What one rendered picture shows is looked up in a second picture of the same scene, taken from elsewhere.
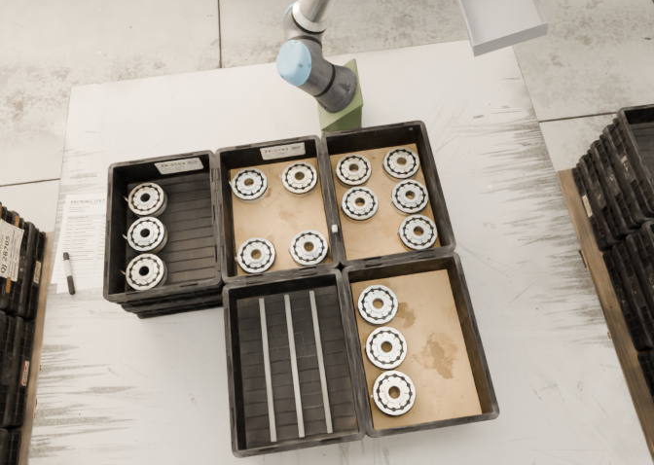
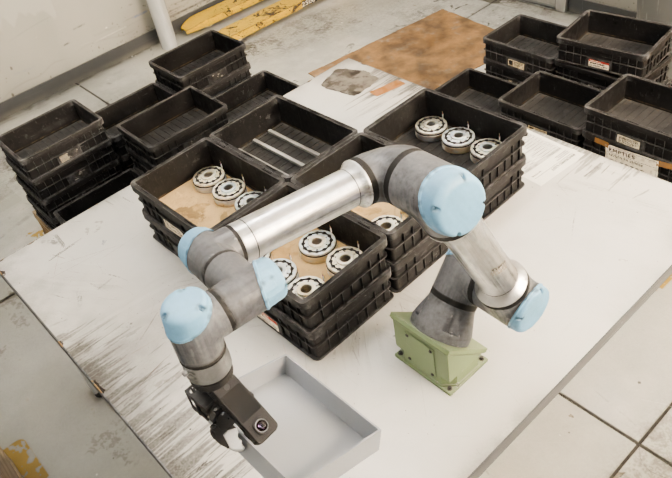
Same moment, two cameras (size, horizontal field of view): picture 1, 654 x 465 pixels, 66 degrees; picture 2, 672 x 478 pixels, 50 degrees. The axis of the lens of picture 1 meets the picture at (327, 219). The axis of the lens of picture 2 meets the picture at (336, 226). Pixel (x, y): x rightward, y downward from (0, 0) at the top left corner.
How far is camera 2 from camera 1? 2.04 m
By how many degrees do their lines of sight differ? 70
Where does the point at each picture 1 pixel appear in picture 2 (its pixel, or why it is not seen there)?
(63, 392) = not seen: hidden behind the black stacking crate
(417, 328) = (215, 216)
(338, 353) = not seen: hidden behind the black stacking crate
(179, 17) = not seen: outside the picture
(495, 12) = (289, 427)
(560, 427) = (89, 269)
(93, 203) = (556, 164)
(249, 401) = (299, 134)
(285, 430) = (266, 138)
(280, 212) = (380, 210)
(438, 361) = (189, 211)
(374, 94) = (423, 405)
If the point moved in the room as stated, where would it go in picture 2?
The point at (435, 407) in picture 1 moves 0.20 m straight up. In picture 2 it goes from (178, 193) to (159, 141)
